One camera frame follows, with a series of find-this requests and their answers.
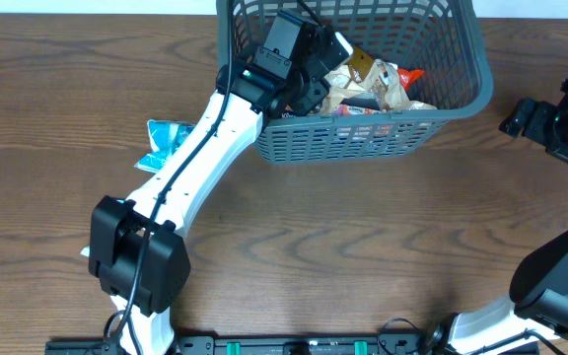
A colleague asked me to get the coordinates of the grey plastic basket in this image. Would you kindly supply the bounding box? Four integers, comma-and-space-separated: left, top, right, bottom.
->
216, 0, 493, 164

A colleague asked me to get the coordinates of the blue white snack bag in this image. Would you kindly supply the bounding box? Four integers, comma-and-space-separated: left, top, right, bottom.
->
134, 119, 195, 174

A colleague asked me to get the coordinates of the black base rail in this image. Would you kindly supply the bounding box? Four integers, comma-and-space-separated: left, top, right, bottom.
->
44, 330, 540, 355

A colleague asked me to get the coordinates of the San Remo spaghetti packet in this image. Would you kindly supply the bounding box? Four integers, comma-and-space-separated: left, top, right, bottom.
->
397, 68, 425, 92

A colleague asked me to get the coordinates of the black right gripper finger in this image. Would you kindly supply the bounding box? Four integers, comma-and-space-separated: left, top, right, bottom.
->
523, 101, 558, 146
499, 98, 537, 137

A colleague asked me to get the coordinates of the beige paper bag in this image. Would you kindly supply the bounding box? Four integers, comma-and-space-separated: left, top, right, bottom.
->
371, 59, 436, 111

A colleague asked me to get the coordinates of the beige brown snack bag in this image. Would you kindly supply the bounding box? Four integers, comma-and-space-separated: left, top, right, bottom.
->
319, 46, 383, 116

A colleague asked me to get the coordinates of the Kleenex tissue multipack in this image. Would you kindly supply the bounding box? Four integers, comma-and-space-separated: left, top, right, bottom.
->
276, 104, 391, 143

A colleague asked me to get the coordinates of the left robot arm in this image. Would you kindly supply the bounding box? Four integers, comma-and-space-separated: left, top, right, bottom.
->
87, 23, 354, 354

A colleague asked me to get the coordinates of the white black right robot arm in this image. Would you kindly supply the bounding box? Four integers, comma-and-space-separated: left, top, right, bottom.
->
418, 78, 568, 354

